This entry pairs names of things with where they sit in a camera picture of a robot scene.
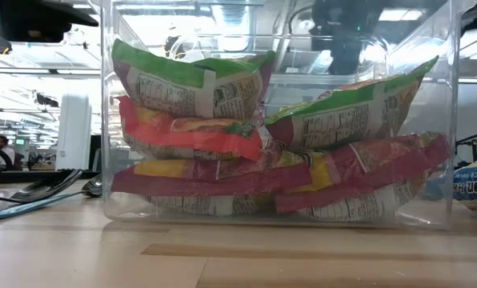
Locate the person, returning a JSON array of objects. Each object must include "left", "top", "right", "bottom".
[{"left": 0, "top": 134, "right": 17, "bottom": 169}]

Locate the black background rod stand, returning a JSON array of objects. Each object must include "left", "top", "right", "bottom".
[{"left": 455, "top": 127, "right": 477, "bottom": 162}]

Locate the blue ramen packet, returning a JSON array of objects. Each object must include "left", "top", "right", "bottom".
[{"left": 452, "top": 142, "right": 477, "bottom": 219}]

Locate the green ramen packet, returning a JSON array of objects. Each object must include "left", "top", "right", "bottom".
[
  {"left": 110, "top": 38, "right": 277, "bottom": 120},
  {"left": 264, "top": 55, "right": 439, "bottom": 153}
]

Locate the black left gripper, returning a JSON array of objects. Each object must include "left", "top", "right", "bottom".
[{"left": 0, "top": 0, "right": 100, "bottom": 43}]

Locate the orange ramen packet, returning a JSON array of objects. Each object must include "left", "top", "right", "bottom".
[{"left": 117, "top": 94, "right": 266, "bottom": 162}]

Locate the red yellow ramen packet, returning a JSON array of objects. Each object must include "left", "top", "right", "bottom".
[
  {"left": 110, "top": 150, "right": 314, "bottom": 217},
  {"left": 274, "top": 131, "right": 451, "bottom": 223}
]

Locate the white building column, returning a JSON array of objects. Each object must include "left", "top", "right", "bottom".
[{"left": 56, "top": 94, "right": 92, "bottom": 171}]

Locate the large clear plastic bin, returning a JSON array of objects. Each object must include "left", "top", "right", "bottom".
[{"left": 98, "top": 0, "right": 462, "bottom": 231}]

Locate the black ceiling-mounted device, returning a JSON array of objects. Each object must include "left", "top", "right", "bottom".
[{"left": 0, "top": 34, "right": 14, "bottom": 56}]

